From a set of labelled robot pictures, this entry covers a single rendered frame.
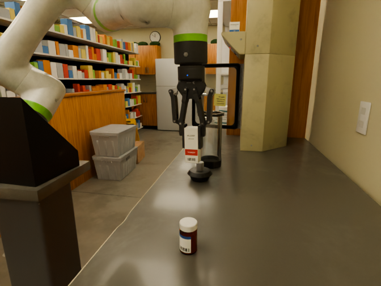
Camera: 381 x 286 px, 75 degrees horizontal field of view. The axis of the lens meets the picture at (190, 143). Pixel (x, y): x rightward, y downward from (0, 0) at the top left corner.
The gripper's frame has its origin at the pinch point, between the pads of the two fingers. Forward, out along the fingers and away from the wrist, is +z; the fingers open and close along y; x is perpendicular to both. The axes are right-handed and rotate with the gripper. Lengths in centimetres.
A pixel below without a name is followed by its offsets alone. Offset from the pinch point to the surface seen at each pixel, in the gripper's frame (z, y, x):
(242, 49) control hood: -29, -9, -56
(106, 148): 68, 171, -194
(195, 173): 15.6, 1.7, -9.2
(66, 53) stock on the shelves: -56, 253, -241
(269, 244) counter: 19.1, -22.6, 19.1
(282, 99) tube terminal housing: -5, -29, -66
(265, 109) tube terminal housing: -1, -21, -57
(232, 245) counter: 18.9, -14.7, 21.8
